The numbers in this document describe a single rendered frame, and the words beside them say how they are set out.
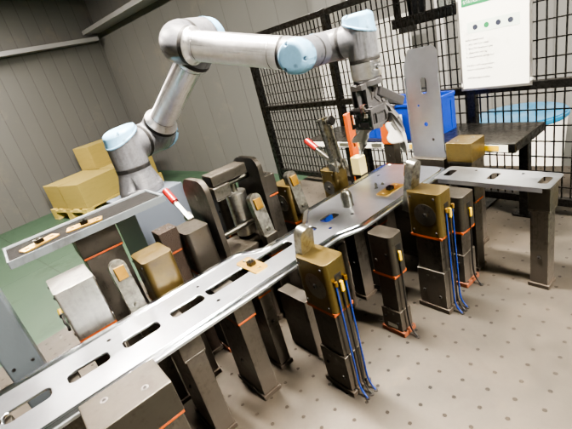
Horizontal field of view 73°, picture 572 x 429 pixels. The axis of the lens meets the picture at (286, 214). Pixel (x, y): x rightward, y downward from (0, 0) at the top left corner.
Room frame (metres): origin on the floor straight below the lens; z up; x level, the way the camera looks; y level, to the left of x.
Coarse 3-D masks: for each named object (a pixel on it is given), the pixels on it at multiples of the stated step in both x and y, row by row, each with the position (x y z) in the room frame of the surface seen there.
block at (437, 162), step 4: (420, 160) 1.21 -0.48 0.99; (424, 160) 1.20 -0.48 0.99; (428, 160) 1.18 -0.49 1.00; (432, 160) 1.17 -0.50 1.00; (436, 160) 1.16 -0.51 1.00; (440, 160) 1.15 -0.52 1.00; (444, 160) 1.14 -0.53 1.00; (420, 164) 1.21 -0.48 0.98; (424, 164) 1.20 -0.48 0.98; (428, 164) 1.18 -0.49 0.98; (432, 164) 1.17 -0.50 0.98; (436, 164) 1.16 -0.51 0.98; (440, 164) 1.15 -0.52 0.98; (444, 164) 1.14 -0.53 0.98; (448, 164) 1.15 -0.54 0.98; (444, 168) 1.14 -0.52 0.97; (448, 172) 1.15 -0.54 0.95; (436, 180) 1.17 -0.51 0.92; (436, 184) 1.17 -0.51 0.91; (440, 184) 1.16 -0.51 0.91; (444, 184) 1.15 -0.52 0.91; (448, 184) 1.15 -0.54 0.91
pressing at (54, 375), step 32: (352, 192) 1.07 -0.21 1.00; (320, 224) 0.91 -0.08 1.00; (352, 224) 0.87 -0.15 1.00; (256, 256) 0.83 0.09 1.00; (288, 256) 0.79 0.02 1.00; (192, 288) 0.76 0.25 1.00; (224, 288) 0.73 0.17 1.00; (256, 288) 0.70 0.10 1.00; (128, 320) 0.70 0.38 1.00; (160, 320) 0.67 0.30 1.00; (192, 320) 0.64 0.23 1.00; (64, 352) 0.64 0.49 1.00; (96, 352) 0.62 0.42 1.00; (128, 352) 0.59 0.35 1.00; (160, 352) 0.57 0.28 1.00; (32, 384) 0.58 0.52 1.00; (64, 384) 0.55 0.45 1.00; (96, 384) 0.53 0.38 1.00; (0, 416) 0.52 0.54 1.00; (32, 416) 0.50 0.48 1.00; (64, 416) 0.48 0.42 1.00
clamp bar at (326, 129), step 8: (320, 120) 1.18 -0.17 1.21; (328, 120) 1.16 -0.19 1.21; (320, 128) 1.18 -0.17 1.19; (328, 128) 1.19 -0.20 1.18; (328, 136) 1.17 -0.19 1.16; (328, 144) 1.17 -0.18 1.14; (336, 144) 1.18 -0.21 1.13; (328, 152) 1.17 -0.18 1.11; (336, 152) 1.18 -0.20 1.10; (336, 160) 1.19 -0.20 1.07; (344, 168) 1.17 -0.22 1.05
